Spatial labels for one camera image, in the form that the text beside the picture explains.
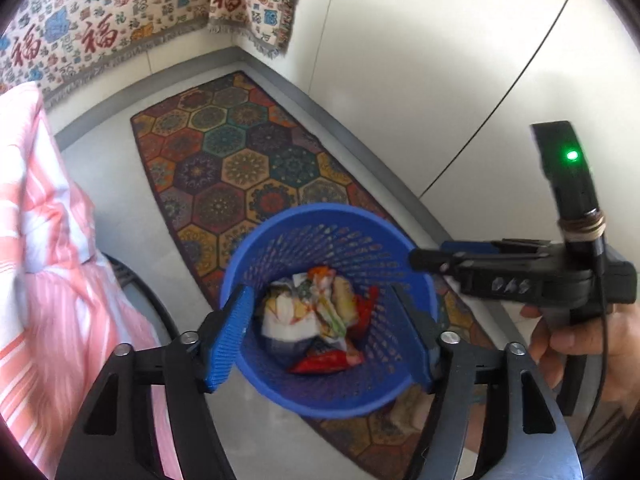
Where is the red snack bag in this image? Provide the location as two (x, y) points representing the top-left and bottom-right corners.
(287, 350), (351, 375)

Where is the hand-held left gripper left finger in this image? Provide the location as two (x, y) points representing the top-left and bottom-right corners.
(54, 284), (257, 480)

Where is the large patterned cloth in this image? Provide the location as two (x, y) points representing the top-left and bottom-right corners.
(0, 0), (218, 106)

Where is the person's right hand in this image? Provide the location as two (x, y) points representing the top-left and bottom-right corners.
(520, 300), (640, 406)

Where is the pink white striped tablecloth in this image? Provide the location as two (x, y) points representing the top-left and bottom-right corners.
(0, 82), (173, 480)

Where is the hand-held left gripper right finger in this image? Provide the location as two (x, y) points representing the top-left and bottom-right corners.
(391, 284), (583, 480)

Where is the blue plastic waste basket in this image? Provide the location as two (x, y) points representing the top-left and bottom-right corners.
(219, 203), (441, 420)

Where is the hexagon patterned floor rug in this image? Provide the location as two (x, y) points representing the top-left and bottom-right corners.
(130, 71), (501, 480)

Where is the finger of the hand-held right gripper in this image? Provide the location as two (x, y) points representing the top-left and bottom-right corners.
(440, 239), (551, 256)
(409, 247), (551, 276)

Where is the black metal table frame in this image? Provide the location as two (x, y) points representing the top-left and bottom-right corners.
(102, 252), (181, 348)

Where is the white kitchen cabinet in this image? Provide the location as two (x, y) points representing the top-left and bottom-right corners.
(235, 0), (640, 271)

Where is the cream wrapper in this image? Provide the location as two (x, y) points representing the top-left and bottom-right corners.
(260, 272), (321, 356)

